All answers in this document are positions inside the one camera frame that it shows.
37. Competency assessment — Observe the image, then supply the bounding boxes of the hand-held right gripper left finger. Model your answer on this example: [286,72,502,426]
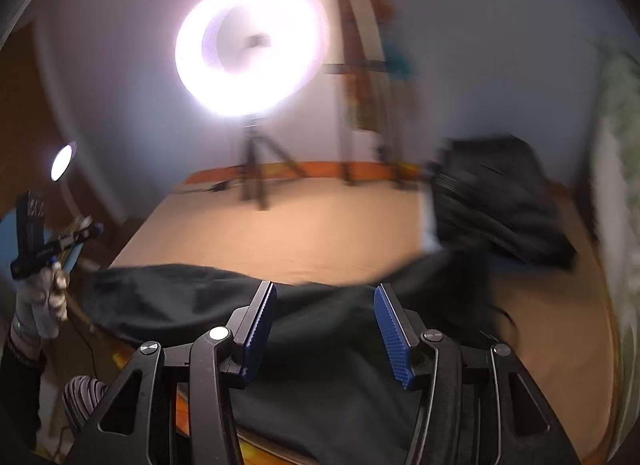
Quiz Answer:
[64,281,278,465]

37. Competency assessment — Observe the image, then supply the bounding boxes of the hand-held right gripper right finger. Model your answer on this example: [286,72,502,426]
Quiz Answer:
[374,283,581,465]

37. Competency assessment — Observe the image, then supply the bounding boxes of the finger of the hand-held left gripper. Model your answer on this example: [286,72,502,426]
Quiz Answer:
[52,217,105,255]

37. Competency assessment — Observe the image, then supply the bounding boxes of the black pants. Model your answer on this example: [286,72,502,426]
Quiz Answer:
[82,245,518,465]

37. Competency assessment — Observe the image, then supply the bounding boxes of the person's left hand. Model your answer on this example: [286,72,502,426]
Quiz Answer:
[16,262,70,341]

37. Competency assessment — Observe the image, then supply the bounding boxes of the blue chair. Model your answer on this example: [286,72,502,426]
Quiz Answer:
[0,217,86,286]

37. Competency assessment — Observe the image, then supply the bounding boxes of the white clamp lamp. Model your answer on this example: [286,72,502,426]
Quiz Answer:
[50,141,79,182]

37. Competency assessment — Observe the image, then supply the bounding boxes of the bed with orange sheet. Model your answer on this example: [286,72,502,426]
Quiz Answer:
[107,160,621,465]

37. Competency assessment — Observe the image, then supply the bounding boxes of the brown wooden door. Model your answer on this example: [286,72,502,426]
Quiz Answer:
[0,20,76,226]

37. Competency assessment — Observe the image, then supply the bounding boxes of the striped cloth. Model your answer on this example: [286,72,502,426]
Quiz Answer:
[61,377,109,439]

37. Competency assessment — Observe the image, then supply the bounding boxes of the black tripod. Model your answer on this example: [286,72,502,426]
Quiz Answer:
[234,115,312,212]

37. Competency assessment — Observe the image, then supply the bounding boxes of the pile of dark clothes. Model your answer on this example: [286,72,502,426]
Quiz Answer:
[429,135,580,272]

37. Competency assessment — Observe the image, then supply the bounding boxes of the wooden rack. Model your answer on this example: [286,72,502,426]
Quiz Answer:
[324,0,422,189]

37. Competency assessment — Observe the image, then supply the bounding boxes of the green patterned curtain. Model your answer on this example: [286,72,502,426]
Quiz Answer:
[590,40,640,261]

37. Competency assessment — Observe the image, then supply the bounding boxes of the ring light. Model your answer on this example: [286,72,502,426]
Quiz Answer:
[175,0,329,118]

